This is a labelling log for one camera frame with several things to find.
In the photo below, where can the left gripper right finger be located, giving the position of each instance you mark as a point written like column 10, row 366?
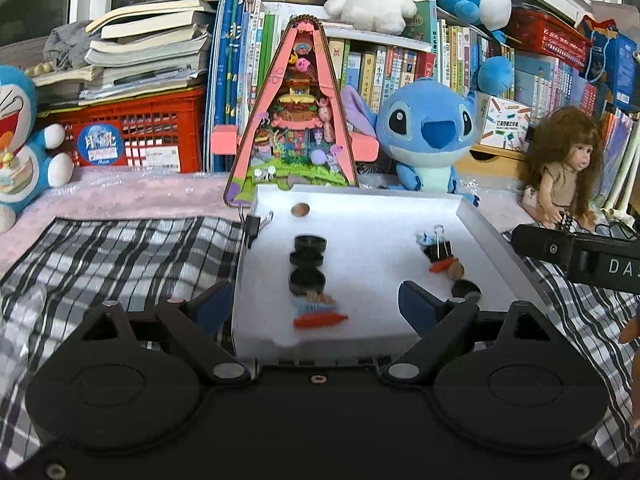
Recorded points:
column 447, row 329

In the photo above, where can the red plastic basket upper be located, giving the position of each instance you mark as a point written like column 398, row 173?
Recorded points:
column 542, row 33

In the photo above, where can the black white plaid cloth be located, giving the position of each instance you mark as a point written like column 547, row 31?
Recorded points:
column 78, row 264

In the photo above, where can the white desk lamp stand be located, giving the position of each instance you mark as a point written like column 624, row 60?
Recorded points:
column 621, row 166

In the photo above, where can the wooden drawer box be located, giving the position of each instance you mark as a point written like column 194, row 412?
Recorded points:
column 487, row 161

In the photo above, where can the orange carrot toy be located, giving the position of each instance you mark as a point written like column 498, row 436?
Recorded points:
column 443, row 265
column 318, row 319

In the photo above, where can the pink triangular diorama house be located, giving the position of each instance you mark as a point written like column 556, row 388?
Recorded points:
column 296, row 132

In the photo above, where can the white shallow cardboard box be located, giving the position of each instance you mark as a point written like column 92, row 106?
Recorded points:
column 371, row 249

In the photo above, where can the black round lid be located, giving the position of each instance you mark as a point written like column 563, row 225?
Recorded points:
column 304, row 279
column 307, row 258
column 310, row 242

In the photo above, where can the black round cap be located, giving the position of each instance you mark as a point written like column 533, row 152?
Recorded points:
column 465, row 290

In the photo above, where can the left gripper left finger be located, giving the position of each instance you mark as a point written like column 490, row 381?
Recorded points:
column 168, row 346

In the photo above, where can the black binder clip on box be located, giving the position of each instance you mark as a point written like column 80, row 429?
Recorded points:
column 252, row 225

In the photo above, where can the brown haired baby doll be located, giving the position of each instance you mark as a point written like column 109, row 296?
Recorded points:
column 564, row 165

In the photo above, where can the stack of books left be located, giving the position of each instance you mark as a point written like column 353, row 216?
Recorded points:
column 143, row 31

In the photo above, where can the blue gift bag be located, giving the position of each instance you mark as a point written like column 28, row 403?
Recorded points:
column 610, row 60

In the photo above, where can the small blue white figure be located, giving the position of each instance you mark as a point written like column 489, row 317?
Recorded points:
column 424, row 239

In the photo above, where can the brown walnut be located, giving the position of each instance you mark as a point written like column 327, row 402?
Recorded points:
column 456, row 271
column 300, row 210

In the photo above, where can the blue white sticker toy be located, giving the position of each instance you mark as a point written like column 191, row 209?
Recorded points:
column 313, row 302

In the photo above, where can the black binder clip in box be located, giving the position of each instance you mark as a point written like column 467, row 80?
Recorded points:
column 442, row 248

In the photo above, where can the small white printed box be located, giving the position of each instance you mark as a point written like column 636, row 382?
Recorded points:
column 502, row 123

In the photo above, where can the red plastic crate left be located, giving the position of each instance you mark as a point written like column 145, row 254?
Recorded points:
column 158, row 131

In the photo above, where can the blue Stitch plush toy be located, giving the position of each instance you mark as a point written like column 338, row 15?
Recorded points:
column 424, row 128

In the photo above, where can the black round lid middle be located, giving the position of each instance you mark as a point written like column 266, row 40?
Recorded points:
column 307, row 258

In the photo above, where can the Doraemon plush toy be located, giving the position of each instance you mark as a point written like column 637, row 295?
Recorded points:
column 30, row 160

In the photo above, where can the black round lid near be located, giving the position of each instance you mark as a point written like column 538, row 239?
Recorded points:
column 304, row 279

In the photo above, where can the black round lid far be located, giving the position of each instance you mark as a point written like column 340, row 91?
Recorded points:
column 310, row 242

